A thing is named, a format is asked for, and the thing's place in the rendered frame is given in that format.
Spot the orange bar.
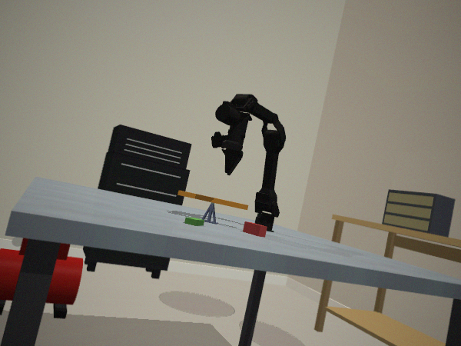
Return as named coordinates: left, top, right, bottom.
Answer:
left=177, top=190, right=248, bottom=210

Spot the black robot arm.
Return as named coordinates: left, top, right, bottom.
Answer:
left=211, top=94, right=286, bottom=232

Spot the red rectangular block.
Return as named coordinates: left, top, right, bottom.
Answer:
left=243, top=221, right=267, bottom=237

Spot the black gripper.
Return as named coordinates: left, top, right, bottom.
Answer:
left=221, top=128, right=246, bottom=175

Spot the green rectangular block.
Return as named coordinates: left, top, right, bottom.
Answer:
left=184, top=218, right=204, bottom=226

